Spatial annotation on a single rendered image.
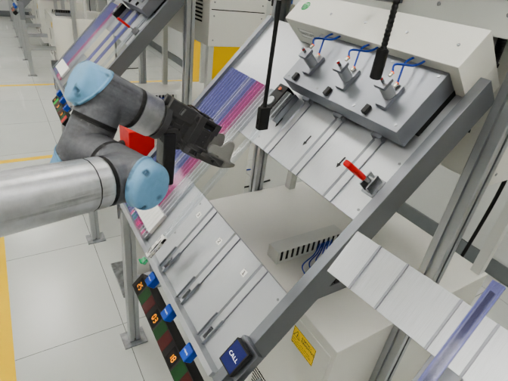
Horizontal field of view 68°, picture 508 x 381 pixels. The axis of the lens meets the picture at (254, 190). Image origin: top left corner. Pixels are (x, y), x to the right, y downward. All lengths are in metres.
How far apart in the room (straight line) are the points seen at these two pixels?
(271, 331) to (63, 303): 1.34
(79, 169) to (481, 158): 0.70
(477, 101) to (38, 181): 0.69
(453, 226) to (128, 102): 0.68
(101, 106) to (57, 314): 1.34
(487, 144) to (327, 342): 0.55
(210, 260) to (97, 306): 1.09
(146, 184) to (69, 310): 1.38
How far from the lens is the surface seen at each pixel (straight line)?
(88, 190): 0.53
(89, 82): 0.66
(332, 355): 1.00
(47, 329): 1.85
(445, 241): 0.92
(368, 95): 0.77
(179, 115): 0.74
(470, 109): 0.77
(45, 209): 0.51
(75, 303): 1.91
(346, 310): 1.07
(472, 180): 0.85
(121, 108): 0.68
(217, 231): 0.87
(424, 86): 0.74
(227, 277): 0.81
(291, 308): 0.71
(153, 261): 0.95
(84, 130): 0.67
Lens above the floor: 1.36
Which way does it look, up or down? 30 degrees down
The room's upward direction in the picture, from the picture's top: 8 degrees clockwise
